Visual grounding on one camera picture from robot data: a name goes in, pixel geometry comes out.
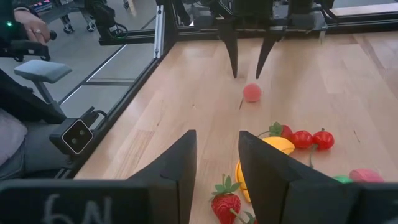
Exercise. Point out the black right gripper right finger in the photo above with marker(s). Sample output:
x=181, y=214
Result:
x=273, y=186

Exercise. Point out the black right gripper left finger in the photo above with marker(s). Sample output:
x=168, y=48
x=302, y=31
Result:
x=174, y=174

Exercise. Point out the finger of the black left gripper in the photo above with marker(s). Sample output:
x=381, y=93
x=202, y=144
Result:
x=265, y=49
x=231, y=53

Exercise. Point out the yellow toy banana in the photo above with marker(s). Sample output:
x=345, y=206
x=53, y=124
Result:
x=280, y=143

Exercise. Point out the red toy cherry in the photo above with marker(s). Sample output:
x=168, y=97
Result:
x=301, y=139
x=323, y=140

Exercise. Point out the green toy vegetable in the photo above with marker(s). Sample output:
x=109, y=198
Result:
x=343, y=179

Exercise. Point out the pink toy vegetable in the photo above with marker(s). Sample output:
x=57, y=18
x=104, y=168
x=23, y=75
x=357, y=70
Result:
x=365, y=175

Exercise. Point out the pink toy peach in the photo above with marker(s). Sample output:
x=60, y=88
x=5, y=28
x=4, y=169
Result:
x=252, y=92

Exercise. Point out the grey chair armrest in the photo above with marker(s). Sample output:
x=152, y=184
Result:
x=42, y=70

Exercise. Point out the person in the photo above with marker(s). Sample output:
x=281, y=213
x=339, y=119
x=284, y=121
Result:
x=18, y=99

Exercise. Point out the person's hand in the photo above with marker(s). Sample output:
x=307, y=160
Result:
x=31, y=26

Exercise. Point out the silver aluminium bracket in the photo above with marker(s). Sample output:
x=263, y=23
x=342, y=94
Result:
x=159, y=31

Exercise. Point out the black silver table-level camera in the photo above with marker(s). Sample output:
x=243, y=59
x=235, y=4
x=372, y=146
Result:
x=76, y=137

